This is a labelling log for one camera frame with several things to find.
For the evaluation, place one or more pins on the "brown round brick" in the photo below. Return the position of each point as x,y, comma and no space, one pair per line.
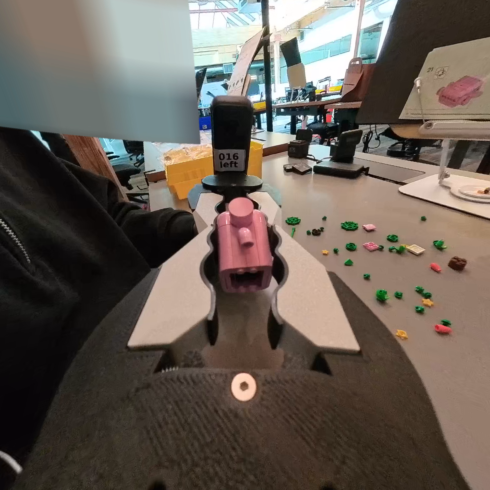
457,263

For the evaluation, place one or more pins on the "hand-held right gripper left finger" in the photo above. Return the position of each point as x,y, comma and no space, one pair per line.
172,306

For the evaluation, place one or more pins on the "black camera case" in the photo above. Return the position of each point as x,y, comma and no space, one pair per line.
298,145

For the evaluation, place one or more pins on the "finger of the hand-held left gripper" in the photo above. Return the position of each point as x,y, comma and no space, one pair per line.
270,206
208,208

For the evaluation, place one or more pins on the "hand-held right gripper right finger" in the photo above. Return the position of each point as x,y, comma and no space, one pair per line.
317,310

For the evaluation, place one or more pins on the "clear plastic bags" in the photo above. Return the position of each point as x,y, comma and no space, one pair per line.
187,152

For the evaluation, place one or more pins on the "tilted wooden board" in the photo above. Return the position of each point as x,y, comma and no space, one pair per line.
245,61

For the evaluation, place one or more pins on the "pale green instruction booklet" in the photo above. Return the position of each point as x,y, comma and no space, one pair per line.
421,103

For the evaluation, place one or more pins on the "person's black jacket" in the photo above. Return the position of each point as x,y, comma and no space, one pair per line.
57,268

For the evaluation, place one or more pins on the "black metal pole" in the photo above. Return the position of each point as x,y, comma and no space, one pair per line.
267,76

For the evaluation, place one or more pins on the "pink curved slope brick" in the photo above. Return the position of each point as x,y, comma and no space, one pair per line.
368,227

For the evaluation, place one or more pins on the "green web with round plate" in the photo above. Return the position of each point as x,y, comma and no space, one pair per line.
293,221

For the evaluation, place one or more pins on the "wooden top office desk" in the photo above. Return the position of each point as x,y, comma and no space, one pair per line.
306,104

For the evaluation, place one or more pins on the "white square tile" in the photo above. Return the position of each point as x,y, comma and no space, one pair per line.
416,249

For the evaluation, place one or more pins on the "brown paper bag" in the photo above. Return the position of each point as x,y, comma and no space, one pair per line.
356,80

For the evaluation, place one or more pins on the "yellow plastic bin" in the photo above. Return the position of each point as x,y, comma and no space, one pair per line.
183,176

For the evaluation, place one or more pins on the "plain green web piece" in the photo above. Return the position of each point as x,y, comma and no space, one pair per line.
349,225

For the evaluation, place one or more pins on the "black office chair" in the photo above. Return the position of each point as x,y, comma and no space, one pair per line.
128,174

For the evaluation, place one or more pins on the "black device stand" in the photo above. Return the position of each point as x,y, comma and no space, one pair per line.
346,145

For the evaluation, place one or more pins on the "black and tan upright panel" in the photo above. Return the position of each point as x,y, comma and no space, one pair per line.
293,57

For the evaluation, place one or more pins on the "pink brick animal body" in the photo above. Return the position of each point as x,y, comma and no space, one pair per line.
245,249

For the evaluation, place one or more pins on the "person's left forearm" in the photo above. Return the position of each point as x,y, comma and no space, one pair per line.
160,233

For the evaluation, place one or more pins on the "coral cone piece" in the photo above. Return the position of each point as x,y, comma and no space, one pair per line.
435,267
443,329

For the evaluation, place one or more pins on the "blue plastic bin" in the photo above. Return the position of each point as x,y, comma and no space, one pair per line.
205,123

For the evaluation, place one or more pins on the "scattered small green clips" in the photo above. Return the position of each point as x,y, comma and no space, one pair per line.
366,275

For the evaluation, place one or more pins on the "wooden post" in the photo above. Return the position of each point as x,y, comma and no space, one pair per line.
95,160

